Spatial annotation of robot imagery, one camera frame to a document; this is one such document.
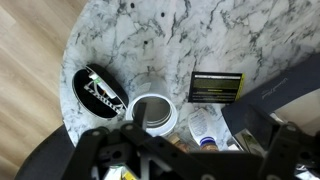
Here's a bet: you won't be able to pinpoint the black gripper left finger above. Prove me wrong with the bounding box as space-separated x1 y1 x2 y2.
61 101 202 180

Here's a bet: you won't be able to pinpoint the black oval glasses case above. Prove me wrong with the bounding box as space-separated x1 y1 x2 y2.
71 62 130 120

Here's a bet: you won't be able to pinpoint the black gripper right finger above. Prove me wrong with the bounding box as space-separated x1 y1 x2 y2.
258 122 320 180

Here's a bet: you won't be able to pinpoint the navy blue cardboard box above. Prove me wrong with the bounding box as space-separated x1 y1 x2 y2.
221 54 320 141

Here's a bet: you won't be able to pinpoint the transparent plastic bucket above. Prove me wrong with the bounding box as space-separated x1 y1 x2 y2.
125 72 180 138

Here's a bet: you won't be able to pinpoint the blue fabric chair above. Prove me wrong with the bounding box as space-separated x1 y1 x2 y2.
14 124 78 180

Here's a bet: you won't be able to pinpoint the white frame glasses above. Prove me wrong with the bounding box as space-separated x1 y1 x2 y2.
82 71 127 115

